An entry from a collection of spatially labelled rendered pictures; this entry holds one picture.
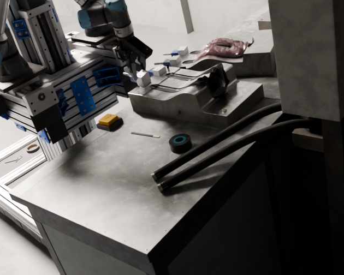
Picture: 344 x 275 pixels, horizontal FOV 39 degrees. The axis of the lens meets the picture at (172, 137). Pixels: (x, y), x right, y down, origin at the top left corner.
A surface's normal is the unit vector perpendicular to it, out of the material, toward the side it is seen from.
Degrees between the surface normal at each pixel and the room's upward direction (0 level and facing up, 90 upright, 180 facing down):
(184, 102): 90
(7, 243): 0
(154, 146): 0
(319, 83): 90
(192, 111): 90
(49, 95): 90
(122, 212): 0
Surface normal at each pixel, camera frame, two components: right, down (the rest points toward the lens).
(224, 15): -0.70, 0.50
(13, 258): -0.22, -0.83
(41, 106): 0.68, 0.24
